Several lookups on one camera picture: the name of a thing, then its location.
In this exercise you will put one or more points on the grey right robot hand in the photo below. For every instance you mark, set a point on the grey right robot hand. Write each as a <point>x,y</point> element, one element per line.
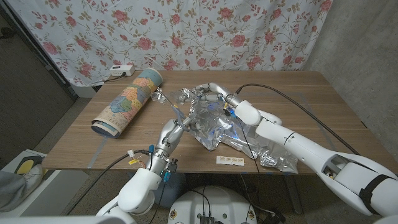
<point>222,91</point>

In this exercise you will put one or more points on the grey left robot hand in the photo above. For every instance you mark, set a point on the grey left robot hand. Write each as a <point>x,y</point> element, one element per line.
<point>169,137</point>

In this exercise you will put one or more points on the aluminum foil sheet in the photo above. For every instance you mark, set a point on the aluminum foil sheet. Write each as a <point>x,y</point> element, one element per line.
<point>214,127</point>

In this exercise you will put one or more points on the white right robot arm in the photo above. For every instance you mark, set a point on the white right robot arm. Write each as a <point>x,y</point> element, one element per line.
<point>311,149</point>

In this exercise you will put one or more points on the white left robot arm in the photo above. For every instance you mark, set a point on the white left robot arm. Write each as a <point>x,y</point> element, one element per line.
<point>136,193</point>

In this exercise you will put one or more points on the rolled map wrapping paper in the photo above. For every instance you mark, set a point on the rolled map wrapping paper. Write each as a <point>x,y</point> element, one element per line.
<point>130,99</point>

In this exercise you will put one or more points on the grey blue round base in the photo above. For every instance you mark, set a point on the grey blue round base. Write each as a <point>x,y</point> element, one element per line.
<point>175,186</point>

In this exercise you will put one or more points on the white label strip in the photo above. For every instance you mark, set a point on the white label strip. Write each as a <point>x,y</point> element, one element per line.
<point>230,160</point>

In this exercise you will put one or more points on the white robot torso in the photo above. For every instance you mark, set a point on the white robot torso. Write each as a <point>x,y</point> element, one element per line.
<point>214,202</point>

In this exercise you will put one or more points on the white power strip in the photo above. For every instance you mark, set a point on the white power strip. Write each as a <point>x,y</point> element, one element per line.
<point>122,70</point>

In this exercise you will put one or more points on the white floor sheet yellow shapes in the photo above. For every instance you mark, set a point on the white floor sheet yellow shapes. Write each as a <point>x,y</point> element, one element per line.
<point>59,183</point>

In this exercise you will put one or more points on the grey table leg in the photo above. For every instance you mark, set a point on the grey table leg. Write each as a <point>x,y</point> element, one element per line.
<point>293,194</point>

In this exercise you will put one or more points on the white sneaker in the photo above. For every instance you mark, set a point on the white sneaker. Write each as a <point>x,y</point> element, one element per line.
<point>31,177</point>

